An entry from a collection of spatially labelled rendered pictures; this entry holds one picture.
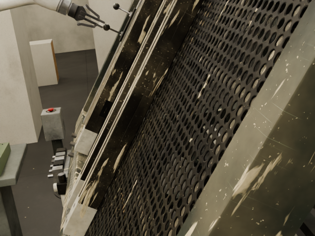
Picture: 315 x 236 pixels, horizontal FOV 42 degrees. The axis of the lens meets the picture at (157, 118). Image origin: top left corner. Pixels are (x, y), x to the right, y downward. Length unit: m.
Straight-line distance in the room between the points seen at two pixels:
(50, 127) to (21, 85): 2.05
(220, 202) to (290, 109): 0.15
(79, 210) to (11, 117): 3.48
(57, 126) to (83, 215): 1.34
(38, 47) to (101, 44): 1.57
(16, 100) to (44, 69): 2.68
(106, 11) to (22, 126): 2.15
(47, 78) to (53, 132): 4.74
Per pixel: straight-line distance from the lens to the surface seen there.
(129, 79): 1.41
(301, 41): 0.53
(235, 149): 0.55
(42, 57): 7.34
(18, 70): 4.66
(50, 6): 2.33
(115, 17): 6.05
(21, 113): 4.78
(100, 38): 6.07
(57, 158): 2.41
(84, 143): 2.05
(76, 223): 1.43
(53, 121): 2.67
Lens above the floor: 1.71
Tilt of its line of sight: 20 degrees down
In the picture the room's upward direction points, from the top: 6 degrees counter-clockwise
